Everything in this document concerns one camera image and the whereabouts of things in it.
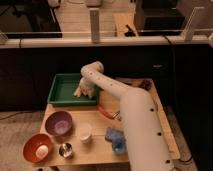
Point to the white horizontal rail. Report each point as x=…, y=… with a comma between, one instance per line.
x=105, y=41

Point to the blue plastic cup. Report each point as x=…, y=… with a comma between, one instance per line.
x=119, y=146

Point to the dark red grapes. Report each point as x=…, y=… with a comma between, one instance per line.
x=144, y=84

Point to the white paper cup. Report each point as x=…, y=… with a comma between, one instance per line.
x=84, y=132

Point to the white egg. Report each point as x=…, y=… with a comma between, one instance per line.
x=42, y=151

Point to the small metal cup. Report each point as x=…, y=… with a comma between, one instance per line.
x=66, y=150

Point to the white vertical post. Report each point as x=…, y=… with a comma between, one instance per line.
x=94, y=22

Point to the red bowl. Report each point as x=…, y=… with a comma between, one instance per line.
x=30, y=147

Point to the purple bowl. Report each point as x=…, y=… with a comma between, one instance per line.
x=58, y=123

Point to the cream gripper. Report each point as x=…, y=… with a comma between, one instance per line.
x=87, y=88

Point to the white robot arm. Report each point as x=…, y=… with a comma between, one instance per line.
x=146, y=146

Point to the white angled post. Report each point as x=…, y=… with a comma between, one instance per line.
x=192, y=23

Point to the yellow banana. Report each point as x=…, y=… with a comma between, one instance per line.
x=77, y=92

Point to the green plastic tray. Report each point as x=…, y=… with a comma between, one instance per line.
x=63, y=88

